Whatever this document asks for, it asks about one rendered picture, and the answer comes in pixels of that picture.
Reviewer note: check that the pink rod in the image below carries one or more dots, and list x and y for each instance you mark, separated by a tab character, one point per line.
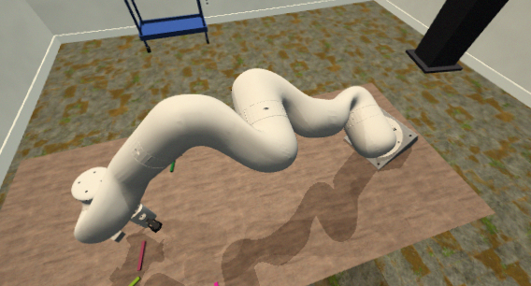
141	256

